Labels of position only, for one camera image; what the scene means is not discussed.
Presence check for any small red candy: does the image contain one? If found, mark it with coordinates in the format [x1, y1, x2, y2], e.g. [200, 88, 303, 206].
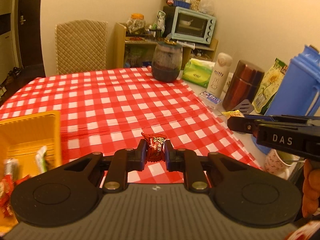
[141, 132, 167, 163]

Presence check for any green white snack packet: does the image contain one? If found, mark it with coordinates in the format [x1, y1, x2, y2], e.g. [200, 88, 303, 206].
[35, 145, 49, 174]

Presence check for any large red snack packet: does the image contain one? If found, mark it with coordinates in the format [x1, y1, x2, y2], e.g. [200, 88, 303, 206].
[0, 174, 30, 217]

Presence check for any yellow green small candy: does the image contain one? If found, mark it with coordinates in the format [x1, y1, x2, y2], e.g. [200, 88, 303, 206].
[222, 109, 244, 119]

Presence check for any person's right hand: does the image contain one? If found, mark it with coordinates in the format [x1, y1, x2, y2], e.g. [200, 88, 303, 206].
[302, 160, 320, 218]

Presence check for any grey phone stand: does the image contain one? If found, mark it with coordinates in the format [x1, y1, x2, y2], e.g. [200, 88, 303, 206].
[233, 99, 254, 115]

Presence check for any blue thermos jug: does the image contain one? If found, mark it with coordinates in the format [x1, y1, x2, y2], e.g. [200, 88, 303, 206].
[252, 44, 320, 156]

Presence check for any white patterned mug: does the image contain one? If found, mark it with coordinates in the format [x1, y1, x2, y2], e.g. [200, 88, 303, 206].
[264, 149, 298, 180]

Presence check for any blue white small pack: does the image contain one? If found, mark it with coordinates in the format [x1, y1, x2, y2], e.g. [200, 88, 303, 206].
[199, 91, 221, 109]

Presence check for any brown metal thermos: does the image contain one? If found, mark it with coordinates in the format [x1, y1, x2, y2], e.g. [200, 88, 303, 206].
[222, 60, 265, 111]

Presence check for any white miffy bottle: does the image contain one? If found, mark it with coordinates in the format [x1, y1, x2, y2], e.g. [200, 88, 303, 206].
[207, 53, 233, 98]

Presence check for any red white checkered tablecloth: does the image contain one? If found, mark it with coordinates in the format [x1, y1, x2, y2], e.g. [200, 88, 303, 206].
[1, 68, 259, 168]

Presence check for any sunflower seed bag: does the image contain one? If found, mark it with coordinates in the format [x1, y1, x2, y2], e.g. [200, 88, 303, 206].
[252, 58, 288, 115]

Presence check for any green tissue pack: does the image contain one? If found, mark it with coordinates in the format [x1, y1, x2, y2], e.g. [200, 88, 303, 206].
[182, 58, 215, 88]

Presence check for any dark glass jar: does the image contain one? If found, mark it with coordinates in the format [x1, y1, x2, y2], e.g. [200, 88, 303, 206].
[151, 41, 183, 82]

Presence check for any orange plastic tray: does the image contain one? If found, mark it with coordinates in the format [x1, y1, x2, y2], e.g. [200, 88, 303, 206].
[0, 110, 62, 233]

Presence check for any wooden side shelf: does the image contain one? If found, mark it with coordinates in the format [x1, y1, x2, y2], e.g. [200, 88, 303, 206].
[113, 23, 219, 69]

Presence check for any light blue toaster oven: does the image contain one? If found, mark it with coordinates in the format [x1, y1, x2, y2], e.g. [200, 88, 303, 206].
[170, 7, 216, 45]

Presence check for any beige quilted chair back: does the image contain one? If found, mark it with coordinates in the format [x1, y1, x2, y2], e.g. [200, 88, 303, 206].
[55, 20, 108, 75]

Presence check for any green white bag on shelf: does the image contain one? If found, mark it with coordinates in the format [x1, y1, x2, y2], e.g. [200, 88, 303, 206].
[151, 10, 166, 36]

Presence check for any jar of nuts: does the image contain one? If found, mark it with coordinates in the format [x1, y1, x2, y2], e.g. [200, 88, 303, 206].
[190, 0, 201, 11]

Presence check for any orange lid plastic jar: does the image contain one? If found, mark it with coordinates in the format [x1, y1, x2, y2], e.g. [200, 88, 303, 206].
[126, 13, 145, 35]

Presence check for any blue box on oven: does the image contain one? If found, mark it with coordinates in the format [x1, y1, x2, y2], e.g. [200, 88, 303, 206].
[173, 0, 190, 9]

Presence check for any dark wooden door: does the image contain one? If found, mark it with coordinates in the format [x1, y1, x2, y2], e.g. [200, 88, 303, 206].
[18, 0, 44, 75]

